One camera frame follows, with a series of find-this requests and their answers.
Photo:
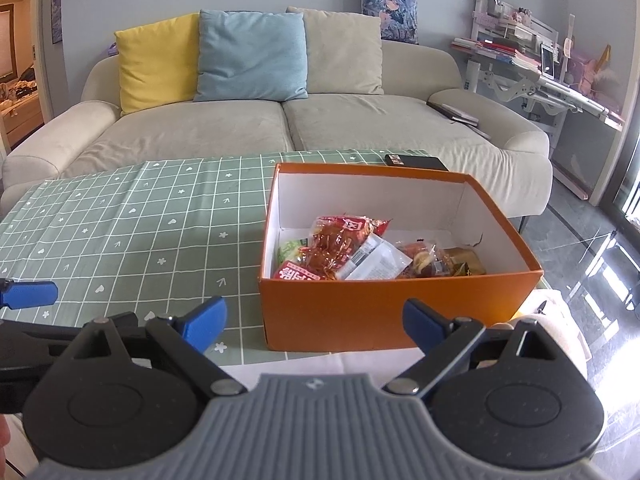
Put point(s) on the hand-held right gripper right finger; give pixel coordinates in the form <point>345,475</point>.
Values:
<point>425,320</point>

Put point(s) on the small clear brown egg packet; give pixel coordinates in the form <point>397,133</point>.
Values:
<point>422,260</point>

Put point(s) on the yellow pillow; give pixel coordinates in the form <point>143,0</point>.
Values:
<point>155,65</point>

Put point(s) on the beige fabric sofa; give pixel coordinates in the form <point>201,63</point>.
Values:
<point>200,130</point>

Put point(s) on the green checked tablecloth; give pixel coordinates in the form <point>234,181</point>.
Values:
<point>125,220</point>

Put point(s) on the green snack packet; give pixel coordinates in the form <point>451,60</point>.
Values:
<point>290,250</point>

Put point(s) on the white study desk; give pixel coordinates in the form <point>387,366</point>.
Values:
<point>505,82</point>

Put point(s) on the clear red chicken snack packet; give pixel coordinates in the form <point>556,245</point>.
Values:
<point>340,245</point>

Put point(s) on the door frame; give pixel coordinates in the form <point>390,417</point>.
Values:
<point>45,60</point>

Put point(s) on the stack of books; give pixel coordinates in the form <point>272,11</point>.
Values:
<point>495,50</point>

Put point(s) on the orange cardboard box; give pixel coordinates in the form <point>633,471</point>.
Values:
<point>350,310</point>

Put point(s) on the small red snack packet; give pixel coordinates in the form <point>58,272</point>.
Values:
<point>295,271</point>

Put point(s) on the light blue pillow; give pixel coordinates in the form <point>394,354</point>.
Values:
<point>250,55</point>

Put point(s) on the beige pillow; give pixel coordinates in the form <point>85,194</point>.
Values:
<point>345,55</point>

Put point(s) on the figure printed pillow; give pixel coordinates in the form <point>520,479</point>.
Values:
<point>392,10</point>

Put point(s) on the black flat device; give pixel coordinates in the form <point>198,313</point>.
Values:
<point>452,112</point>

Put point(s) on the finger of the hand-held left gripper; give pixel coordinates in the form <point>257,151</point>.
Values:
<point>30,295</point>
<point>40,337</point>

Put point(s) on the flat black box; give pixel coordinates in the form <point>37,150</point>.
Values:
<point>417,162</point>

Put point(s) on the brown snack packet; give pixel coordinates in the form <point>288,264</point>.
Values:
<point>465,262</point>

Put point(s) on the white framed tablet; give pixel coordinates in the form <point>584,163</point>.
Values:
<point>548,60</point>

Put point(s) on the white snack packet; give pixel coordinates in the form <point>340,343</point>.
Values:
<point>380,262</point>

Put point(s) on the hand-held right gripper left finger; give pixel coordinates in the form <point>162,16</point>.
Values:
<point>202,320</point>

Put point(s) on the wall poster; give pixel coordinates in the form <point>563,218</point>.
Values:
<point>56,0</point>

